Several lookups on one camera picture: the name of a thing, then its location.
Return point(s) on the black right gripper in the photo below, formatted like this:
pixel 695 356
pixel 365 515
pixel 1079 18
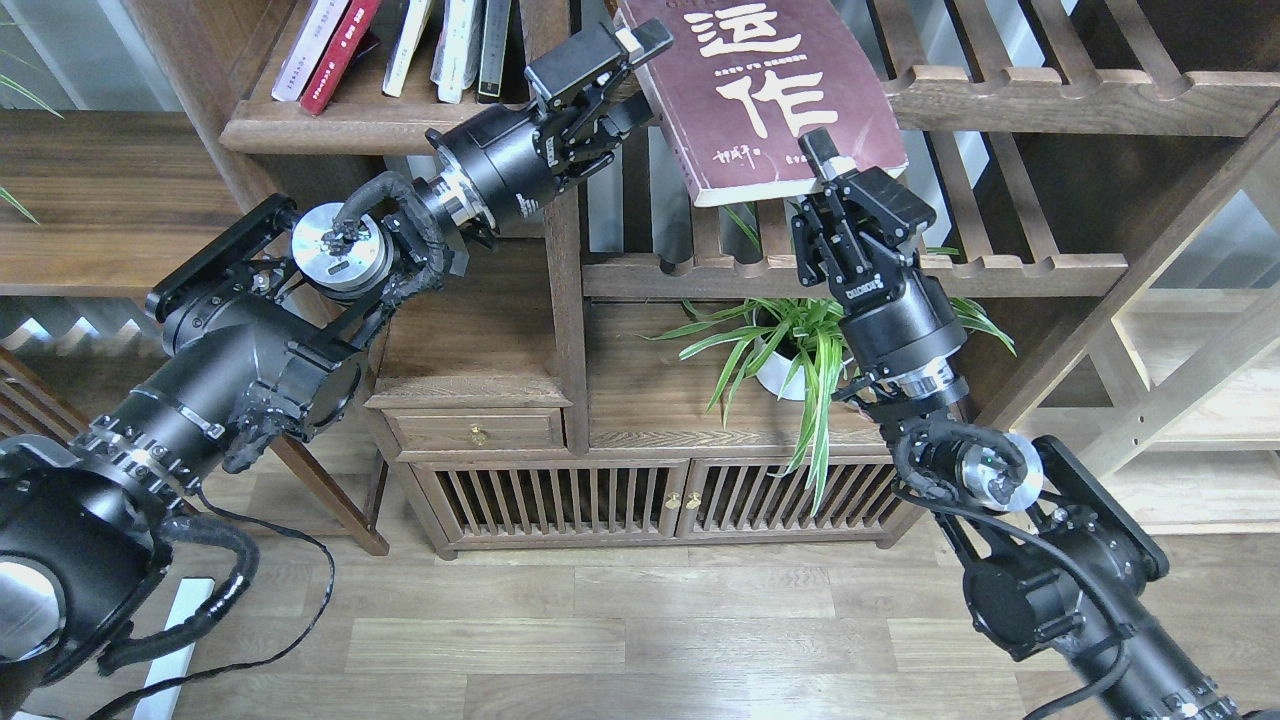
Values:
pixel 853 235

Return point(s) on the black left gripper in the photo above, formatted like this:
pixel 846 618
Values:
pixel 504 164

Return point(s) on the dark maroon book chinese title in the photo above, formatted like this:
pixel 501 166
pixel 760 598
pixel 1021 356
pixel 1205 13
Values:
pixel 745 80

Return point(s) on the red paperback book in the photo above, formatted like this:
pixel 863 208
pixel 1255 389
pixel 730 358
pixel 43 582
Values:
pixel 351 41

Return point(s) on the white lavender paperback book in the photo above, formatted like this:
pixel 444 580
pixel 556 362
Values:
pixel 309 46

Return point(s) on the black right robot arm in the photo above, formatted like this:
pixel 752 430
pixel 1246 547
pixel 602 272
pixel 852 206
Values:
pixel 1051 560

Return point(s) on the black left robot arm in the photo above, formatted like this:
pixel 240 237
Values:
pixel 268 331

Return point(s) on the black spine upright book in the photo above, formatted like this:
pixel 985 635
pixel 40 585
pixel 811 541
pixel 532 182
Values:
pixel 494 36

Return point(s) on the green spider plant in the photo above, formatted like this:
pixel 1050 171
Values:
pixel 754 329

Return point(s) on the cream spine upright book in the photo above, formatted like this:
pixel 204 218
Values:
pixel 415 18

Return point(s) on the dark wooden side table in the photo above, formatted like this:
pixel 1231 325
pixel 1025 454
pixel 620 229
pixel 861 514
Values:
pixel 124 198

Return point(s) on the dark slatted wooden rack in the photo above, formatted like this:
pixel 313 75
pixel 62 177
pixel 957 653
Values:
pixel 28 406

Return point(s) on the light wooden shelf frame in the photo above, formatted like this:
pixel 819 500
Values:
pixel 1174 405

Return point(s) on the white metal post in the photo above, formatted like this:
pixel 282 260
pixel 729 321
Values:
pixel 192 591

